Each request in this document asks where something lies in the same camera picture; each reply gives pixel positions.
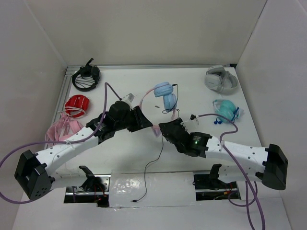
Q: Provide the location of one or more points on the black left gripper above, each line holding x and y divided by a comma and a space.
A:
140, 122

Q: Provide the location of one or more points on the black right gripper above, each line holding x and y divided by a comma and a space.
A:
177, 121

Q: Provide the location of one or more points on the pink blue cat-ear headphones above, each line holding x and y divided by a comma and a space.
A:
169, 93

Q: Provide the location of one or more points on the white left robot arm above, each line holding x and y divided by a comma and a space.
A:
35, 171

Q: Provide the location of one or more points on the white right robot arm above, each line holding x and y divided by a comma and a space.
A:
266, 165

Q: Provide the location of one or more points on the teal wrapped headphones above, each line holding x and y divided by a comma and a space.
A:
226, 111

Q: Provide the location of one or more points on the red wrapped headphones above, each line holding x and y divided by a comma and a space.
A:
77, 106

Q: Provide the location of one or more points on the white grey headphones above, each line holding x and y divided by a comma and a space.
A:
220, 80

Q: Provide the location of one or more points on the black wrapped headphones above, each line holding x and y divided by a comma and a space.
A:
87, 77

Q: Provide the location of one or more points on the pink wrapped headphones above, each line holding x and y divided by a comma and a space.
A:
63, 128

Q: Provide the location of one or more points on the white taped cover plate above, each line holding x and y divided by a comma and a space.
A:
170, 189

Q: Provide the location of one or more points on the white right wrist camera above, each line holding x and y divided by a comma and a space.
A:
191, 123

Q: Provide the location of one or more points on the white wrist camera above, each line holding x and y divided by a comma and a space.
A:
128, 99
191, 123

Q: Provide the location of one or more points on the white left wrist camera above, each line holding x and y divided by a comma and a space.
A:
128, 99

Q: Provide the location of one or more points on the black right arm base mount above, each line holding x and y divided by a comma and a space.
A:
209, 187

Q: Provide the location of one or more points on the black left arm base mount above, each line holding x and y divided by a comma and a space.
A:
95, 189

